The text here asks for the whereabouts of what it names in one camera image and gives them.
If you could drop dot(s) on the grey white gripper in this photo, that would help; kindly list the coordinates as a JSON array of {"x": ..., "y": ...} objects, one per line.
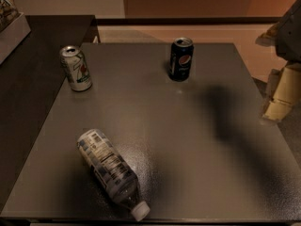
[{"x": 290, "y": 38}]

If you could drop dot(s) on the dark side counter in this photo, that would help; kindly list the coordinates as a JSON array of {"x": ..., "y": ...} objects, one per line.
[{"x": 30, "y": 79}]

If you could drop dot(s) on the dark blue pepsi can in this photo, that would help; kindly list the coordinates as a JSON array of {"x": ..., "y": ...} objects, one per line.
[{"x": 182, "y": 50}]

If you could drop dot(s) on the white box with snacks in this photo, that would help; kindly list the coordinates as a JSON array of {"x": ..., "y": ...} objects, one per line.
[{"x": 13, "y": 28}]

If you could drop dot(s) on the silver green 7up can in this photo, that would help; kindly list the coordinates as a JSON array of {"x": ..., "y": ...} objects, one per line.
[{"x": 73, "y": 62}]

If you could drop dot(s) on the clear blue plastic water bottle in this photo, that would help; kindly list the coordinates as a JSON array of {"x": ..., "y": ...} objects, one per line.
[{"x": 112, "y": 171}]

